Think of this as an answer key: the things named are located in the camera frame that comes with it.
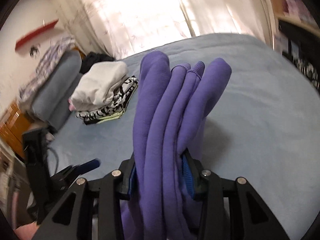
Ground purple zip hoodie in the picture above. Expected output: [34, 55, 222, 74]
[121, 51, 232, 239]

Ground grey-blue pillow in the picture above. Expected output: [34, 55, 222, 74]
[29, 50, 82, 131]

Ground grey-blue bed blanket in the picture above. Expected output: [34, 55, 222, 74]
[48, 34, 319, 239]

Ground black white patterned folded garment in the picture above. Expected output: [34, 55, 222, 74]
[75, 75, 139, 125]

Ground plaid cloth on pillow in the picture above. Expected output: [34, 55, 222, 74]
[17, 35, 76, 112]

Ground cream floral curtain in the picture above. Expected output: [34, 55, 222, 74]
[50, 0, 274, 59]

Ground pink boxes on shelf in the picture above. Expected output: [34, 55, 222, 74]
[283, 0, 316, 24]

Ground wooden shelf unit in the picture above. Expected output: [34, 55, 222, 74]
[270, 0, 319, 38]

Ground red wall shelf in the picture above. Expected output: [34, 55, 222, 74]
[15, 19, 59, 51]

